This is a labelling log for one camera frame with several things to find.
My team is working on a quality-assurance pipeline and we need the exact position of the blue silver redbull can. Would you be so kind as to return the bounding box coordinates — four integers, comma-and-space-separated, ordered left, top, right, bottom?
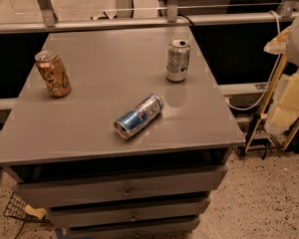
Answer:
114, 94, 164, 139

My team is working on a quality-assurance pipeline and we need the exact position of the silver green soda can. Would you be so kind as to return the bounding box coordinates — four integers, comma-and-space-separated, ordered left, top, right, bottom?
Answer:
165, 38, 190, 83

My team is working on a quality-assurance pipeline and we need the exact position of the orange soda can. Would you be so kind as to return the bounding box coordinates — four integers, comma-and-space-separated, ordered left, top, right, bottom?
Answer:
35, 50, 71, 98

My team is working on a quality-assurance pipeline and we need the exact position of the grey drawer cabinet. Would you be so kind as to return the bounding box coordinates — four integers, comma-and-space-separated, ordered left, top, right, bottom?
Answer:
0, 27, 244, 239

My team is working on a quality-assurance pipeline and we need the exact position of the yellow metal stand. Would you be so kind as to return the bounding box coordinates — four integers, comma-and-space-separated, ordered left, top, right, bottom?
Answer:
237, 55, 299, 158

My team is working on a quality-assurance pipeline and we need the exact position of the bottom grey drawer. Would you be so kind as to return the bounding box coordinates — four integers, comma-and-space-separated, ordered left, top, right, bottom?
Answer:
69, 216, 200, 239

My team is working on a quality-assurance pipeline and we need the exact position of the grey drawer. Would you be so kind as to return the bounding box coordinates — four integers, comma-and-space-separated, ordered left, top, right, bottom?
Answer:
69, 216, 200, 239
14, 165, 227, 208
48, 196, 210, 228

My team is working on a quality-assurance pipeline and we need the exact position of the top grey drawer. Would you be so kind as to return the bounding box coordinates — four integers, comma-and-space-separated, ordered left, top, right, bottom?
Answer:
14, 165, 227, 208

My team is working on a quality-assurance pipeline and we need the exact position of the middle grey drawer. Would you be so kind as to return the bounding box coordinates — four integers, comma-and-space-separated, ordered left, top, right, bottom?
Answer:
48, 196, 210, 228

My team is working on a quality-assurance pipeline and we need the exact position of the yellow foam piece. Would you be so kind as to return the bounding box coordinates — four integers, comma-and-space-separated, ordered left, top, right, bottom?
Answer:
24, 204, 47, 220

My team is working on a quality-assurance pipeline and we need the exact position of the grey metal railing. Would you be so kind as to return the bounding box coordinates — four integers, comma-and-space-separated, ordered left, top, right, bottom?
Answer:
0, 0, 299, 36

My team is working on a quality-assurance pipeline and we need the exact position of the black cable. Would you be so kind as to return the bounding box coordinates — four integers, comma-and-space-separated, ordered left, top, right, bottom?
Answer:
177, 14, 203, 48

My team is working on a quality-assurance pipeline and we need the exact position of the white cable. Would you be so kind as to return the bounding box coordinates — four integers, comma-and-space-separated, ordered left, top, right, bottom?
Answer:
227, 10, 283, 112

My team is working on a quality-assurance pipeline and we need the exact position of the black wire basket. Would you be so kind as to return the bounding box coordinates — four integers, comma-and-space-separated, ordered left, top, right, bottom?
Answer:
4, 193, 41, 223

